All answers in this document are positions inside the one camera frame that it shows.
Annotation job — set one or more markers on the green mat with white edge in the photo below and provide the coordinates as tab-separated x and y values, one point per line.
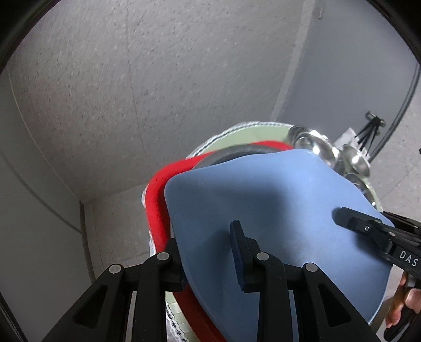
263	134

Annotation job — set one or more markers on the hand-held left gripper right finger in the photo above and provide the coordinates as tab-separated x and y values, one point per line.
237	253

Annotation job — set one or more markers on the grey bowl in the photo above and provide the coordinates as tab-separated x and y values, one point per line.
230	154

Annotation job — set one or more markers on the steel bowl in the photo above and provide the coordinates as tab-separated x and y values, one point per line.
363	190
309	139
357	161

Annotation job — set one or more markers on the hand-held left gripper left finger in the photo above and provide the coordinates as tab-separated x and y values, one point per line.
171	263

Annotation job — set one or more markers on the red plate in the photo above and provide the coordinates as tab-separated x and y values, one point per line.
158	210

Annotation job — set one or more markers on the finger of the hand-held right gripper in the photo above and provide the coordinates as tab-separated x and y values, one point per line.
358	224
406	223

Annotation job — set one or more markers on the white paper tag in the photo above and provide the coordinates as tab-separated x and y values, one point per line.
349	136

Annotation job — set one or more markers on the black tripod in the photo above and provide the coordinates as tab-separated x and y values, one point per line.
370	130

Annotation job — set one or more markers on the blue plate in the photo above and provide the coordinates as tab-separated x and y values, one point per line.
289	204

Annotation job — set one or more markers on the person's right hand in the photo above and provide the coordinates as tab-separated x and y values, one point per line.
411	297

